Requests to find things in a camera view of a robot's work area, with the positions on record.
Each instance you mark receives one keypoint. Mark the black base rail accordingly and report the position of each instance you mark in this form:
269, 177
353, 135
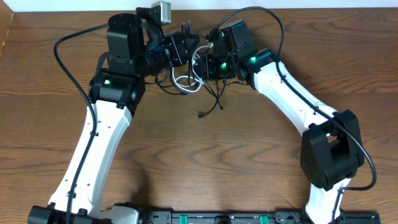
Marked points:
167, 217

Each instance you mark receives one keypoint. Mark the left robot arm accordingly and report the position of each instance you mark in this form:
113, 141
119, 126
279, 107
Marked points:
137, 48

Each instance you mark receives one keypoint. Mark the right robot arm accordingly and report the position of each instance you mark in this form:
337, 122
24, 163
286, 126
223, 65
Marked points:
331, 149

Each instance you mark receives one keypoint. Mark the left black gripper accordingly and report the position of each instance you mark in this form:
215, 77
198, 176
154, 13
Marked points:
181, 51

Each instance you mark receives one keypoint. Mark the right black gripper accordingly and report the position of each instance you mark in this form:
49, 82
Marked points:
209, 73

